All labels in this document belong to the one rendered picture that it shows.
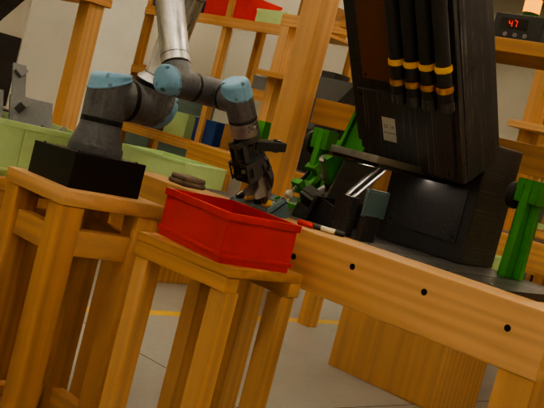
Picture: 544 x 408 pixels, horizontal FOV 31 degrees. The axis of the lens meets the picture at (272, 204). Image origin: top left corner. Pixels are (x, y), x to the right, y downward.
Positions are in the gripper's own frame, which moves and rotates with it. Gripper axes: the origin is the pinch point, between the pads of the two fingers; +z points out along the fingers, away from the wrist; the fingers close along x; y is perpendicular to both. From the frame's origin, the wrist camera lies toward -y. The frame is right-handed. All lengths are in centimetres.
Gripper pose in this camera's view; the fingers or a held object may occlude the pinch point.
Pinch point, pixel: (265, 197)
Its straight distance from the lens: 266.9
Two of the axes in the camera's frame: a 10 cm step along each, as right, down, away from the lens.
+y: -6.9, 4.6, -5.6
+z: 1.8, 8.6, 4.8
